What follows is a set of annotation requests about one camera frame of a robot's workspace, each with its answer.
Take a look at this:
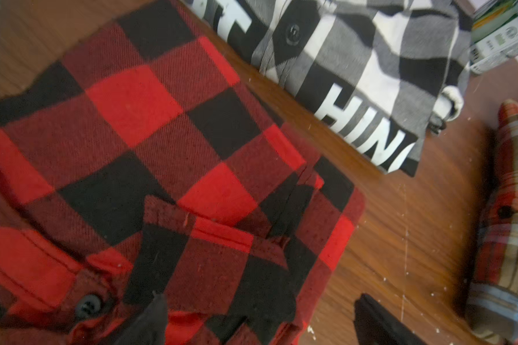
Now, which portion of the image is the red black checked shirt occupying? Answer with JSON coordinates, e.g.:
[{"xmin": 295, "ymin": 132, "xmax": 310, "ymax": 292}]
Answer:
[{"xmin": 0, "ymin": 1, "xmax": 365, "ymax": 344}]

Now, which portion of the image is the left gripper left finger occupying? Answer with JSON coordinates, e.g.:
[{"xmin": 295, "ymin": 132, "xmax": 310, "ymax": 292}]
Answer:
[{"xmin": 99, "ymin": 293, "xmax": 168, "ymax": 345}]

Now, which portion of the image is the black white checked shirt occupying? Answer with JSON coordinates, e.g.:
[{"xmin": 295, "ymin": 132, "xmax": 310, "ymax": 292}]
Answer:
[{"xmin": 186, "ymin": 1, "xmax": 473, "ymax": 176}]

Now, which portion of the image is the small labelled tin can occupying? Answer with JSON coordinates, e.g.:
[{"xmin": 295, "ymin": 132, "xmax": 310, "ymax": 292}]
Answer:
[{"xmin": 471, "ymin": 0, "xmax": 518, "ymax": 75}]

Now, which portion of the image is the multicolour tartan shirt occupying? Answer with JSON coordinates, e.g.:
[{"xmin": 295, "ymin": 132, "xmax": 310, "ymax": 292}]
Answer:
[{"xmin": 465, "ymin": 100, "xmax": 518, "ymax": 344}]

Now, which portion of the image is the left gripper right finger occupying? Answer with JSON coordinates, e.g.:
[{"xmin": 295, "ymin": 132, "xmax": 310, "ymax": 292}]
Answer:
[{"xmin": 354, "ymin": 293, "xmax": 425, "ymax": 345}]

